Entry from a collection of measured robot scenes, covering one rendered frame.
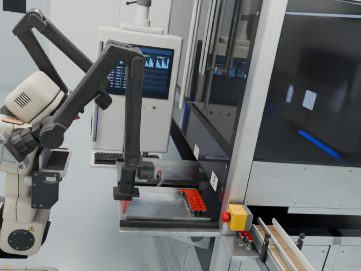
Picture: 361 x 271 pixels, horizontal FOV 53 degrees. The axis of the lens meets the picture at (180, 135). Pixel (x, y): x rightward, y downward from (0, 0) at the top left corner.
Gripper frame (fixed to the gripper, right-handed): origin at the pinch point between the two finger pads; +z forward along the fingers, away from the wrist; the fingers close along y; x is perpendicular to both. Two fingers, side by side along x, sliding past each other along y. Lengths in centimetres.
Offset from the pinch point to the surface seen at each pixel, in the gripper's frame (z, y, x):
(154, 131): -5, 23, 89
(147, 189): 0.1, 11.6, 19.5
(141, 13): -75, 6, 95
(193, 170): 2, 40, 47
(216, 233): 2.4, 36.5, -11.1
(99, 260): 90, -4, 84
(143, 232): 2.4, 7.3, -11.0
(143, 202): 1.9, 9.0, 10.2
